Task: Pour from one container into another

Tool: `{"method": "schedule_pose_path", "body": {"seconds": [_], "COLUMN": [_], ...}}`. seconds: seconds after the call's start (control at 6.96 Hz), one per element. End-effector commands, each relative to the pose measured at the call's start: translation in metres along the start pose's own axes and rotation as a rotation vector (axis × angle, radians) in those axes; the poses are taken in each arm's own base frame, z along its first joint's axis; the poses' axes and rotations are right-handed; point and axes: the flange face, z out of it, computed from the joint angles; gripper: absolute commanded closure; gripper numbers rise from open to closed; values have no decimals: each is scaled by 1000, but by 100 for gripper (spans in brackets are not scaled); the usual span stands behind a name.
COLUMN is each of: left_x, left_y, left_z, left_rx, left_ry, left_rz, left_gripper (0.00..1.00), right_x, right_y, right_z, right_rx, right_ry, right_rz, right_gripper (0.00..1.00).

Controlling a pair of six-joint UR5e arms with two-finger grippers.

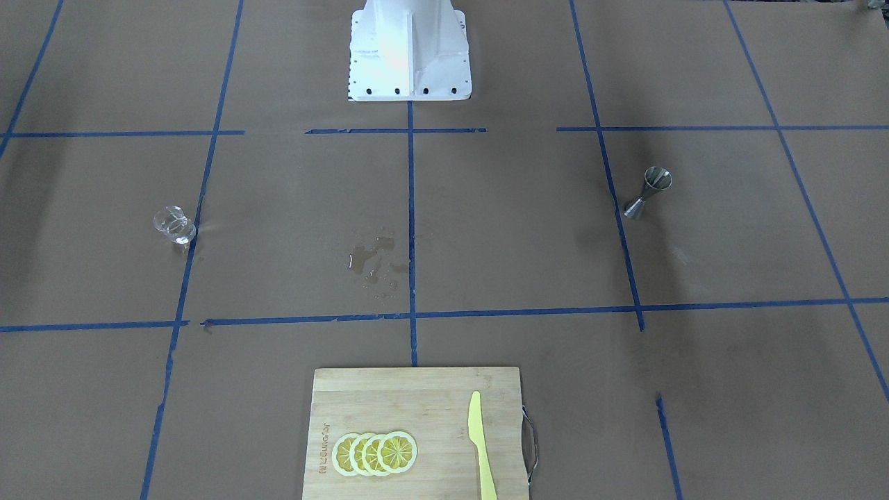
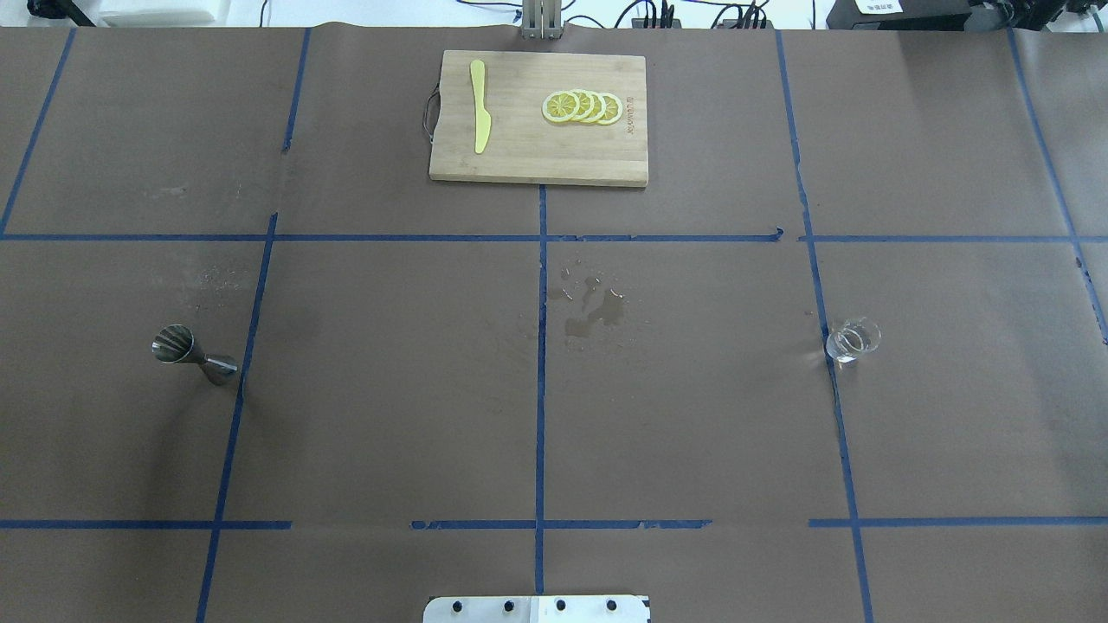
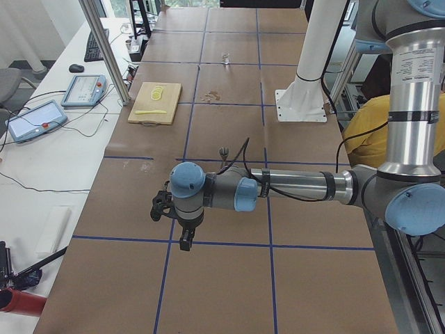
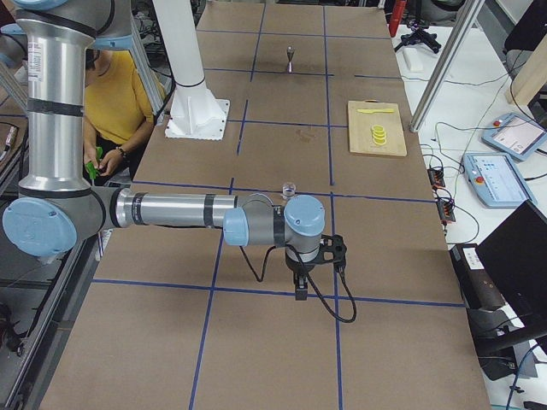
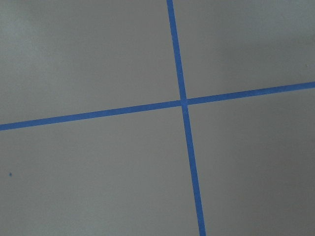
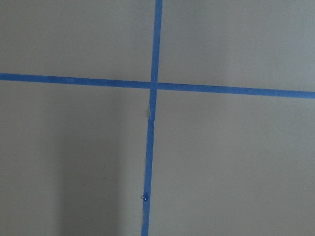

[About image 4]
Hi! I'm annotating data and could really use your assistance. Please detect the near blue teach pendant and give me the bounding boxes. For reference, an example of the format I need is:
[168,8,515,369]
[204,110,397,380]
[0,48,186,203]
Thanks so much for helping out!
[462,153,537,209]

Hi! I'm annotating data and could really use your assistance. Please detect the far blue teach pendant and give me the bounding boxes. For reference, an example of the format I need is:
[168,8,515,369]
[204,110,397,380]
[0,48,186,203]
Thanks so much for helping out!
[481,113,546,161]

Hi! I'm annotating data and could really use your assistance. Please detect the wooden cutting board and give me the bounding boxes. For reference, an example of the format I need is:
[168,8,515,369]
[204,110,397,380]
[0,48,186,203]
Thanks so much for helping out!
[347,101,407,157]

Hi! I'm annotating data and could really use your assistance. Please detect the small clear glass cup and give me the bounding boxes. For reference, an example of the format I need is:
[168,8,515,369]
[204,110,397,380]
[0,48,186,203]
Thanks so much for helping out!
[281,182,296,201]

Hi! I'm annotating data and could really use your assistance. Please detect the steel jigger measuring cup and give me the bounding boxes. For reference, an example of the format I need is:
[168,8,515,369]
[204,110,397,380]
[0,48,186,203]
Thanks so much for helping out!
[285,45,295,73]

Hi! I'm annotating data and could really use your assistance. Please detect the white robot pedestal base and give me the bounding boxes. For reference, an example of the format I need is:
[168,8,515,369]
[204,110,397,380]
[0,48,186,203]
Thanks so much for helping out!
[153,0,230,141]

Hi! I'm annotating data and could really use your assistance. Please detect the white foam block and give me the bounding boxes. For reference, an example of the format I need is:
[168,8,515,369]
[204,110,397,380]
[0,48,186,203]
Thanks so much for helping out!
[403,48,423,73]

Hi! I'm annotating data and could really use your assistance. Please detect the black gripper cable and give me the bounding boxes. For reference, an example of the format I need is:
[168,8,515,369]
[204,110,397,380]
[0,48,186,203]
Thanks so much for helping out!
[238,243,357,324]

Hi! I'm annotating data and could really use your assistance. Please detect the aluminium frame post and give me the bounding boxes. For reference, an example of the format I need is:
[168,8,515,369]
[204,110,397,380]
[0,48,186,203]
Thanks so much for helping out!
[409,0,485,132]

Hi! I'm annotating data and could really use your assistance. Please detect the person in yellow shirt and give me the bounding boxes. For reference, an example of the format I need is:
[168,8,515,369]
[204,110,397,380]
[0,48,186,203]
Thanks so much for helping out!
[83,49,155,185]

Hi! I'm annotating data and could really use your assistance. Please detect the blue teach pendant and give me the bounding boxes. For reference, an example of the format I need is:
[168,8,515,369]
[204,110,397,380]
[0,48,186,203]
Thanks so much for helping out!
[462,153,537,209]
[481,113,546,161]

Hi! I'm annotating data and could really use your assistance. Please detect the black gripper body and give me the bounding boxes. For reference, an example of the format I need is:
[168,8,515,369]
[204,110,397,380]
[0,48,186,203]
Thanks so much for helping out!
[285,249,316,290]

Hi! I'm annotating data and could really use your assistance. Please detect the lemon slice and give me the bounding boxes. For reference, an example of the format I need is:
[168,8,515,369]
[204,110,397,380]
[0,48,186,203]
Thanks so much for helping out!
[371,125,387,146]

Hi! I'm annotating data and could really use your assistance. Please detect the black computer monitor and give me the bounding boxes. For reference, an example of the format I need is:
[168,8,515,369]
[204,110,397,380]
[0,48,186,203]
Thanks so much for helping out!
[477,201,546,319]

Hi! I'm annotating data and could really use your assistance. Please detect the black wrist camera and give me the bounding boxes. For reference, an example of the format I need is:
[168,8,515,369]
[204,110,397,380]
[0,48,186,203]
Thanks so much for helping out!
[320,234,347,275]

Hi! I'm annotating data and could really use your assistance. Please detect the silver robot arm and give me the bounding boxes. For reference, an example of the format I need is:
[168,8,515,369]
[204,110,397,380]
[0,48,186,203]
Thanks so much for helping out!
[3,1,326,300]

